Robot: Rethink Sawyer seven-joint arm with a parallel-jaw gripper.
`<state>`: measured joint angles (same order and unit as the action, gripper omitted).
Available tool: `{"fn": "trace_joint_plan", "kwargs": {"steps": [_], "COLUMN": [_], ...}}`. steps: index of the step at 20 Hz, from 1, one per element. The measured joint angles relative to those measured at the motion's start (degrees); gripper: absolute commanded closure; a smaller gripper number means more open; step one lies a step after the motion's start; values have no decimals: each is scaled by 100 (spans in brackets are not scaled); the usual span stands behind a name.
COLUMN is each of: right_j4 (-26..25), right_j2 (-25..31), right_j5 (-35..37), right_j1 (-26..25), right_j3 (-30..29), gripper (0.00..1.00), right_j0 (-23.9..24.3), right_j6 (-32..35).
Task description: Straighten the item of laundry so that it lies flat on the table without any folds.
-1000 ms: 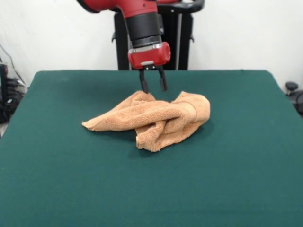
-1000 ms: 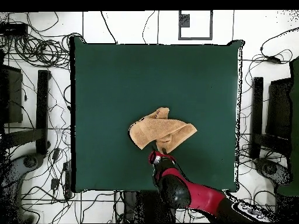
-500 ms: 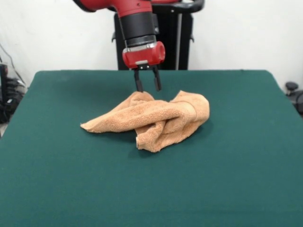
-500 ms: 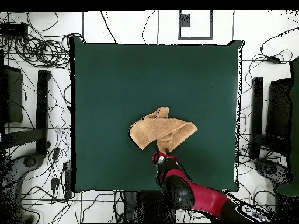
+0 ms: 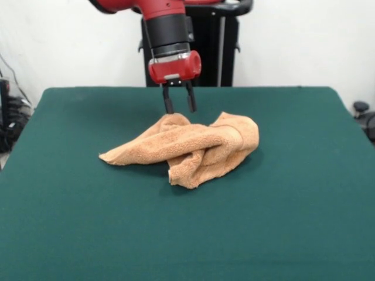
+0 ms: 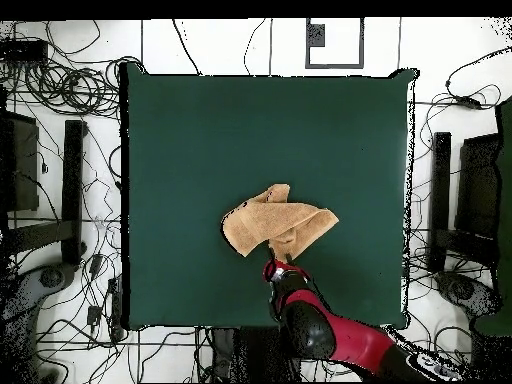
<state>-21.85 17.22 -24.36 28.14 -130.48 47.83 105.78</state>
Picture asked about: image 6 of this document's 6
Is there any tan terry towel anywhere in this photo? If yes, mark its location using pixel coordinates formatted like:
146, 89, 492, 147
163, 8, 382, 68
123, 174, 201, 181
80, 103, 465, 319
220, 182, 340, 265

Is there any flat black box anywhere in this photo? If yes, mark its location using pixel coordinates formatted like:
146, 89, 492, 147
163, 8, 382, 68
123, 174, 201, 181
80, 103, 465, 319
0, 38, 49, 63

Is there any dark green table cloth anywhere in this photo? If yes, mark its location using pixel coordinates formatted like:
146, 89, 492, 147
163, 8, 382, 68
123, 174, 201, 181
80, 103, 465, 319
119, 61, 419, 331

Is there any black power strip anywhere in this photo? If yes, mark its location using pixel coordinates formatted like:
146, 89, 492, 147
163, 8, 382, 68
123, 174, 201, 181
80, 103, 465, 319
107, 275, 123, 341

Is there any grey office chair base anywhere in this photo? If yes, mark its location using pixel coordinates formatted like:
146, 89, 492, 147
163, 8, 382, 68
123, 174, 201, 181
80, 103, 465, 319
435, 269, 503, 321
0, 261, 79, 384

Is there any black equipment box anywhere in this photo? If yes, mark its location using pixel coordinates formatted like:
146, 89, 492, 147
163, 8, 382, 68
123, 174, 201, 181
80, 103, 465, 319
0, 109, 40, 213
454, 133, 503, 241

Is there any green hanging cloth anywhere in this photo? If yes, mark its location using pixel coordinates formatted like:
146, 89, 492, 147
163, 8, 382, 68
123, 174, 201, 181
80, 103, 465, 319
473, 97, 512, 337

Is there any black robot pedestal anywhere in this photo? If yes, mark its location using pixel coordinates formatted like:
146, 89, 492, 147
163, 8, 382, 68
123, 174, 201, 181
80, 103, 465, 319
209, 325, 299, 383

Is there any black stand frame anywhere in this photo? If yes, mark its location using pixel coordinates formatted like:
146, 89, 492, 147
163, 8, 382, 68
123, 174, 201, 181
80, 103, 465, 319
5, 119, 88, 267
426, 131, 499, 275

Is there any coiled black cable bundle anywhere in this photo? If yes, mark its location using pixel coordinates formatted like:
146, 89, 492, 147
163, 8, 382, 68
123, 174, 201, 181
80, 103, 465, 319
23, 55, 145, 119

